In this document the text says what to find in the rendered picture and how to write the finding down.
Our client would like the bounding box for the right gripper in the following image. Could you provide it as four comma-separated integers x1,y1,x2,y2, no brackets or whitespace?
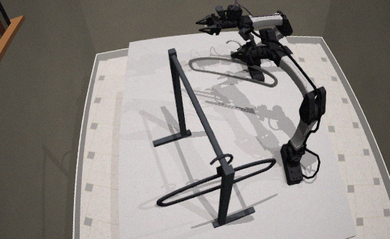
196,10,228,35

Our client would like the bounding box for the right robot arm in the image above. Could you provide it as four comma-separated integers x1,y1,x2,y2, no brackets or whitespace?
215,5,293,81

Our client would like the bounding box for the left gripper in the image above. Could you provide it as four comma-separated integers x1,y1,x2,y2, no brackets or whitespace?
231,29,265,66

